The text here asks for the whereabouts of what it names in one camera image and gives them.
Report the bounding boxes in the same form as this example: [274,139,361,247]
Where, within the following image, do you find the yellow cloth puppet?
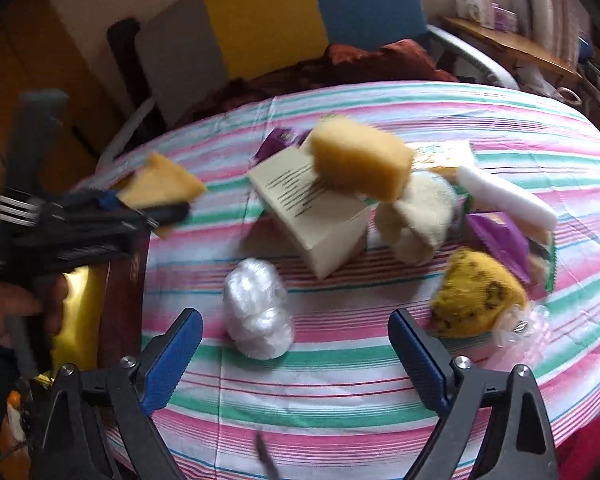
[115,152,209,241]

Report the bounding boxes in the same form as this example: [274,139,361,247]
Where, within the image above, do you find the yellow spotted sponge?
[430,247,528,339]

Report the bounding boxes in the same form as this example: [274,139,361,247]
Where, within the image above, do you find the white plastic bag ball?
[222,258,294,361]

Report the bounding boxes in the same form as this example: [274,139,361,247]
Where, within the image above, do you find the purple sachet packet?
[465,211,531,285]

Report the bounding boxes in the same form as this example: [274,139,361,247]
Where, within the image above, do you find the cream plush toy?
[374,171,460,266]

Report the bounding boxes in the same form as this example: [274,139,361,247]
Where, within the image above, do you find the beige cardboard box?
[247,148,370,280]

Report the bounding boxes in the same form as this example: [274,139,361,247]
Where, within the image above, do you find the white foam block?
[456,166,557,232]

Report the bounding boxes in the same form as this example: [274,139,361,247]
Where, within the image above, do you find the orange rectangular sponge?
[308,116,415,203]

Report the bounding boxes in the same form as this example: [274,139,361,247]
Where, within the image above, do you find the pink hair roller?
[491,302,550,348]

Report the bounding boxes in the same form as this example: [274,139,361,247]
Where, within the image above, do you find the person's left hand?
[0,274,69,348]

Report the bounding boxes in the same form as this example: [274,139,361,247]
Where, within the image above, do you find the gold tray box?
[52,263,109,375]

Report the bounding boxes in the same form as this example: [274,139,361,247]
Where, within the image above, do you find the wooden wardrobe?
[0,0,123,192]

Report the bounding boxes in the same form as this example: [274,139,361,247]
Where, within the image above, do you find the small purple wrapper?
[253,127,310,165]

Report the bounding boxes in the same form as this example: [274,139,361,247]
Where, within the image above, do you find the striped bed sheet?
[90,82,600,479]

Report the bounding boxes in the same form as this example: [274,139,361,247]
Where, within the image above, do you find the grey yellow blue chair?
[99,0,518,166]

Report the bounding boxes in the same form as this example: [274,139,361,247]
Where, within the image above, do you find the dark red blanket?
[175,39,457,128]

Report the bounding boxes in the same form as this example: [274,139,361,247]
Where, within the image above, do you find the wooden side shelf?
[439,16,582,82]

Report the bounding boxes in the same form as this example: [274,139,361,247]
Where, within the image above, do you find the white boxes on shelf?
[455,0,518,34]

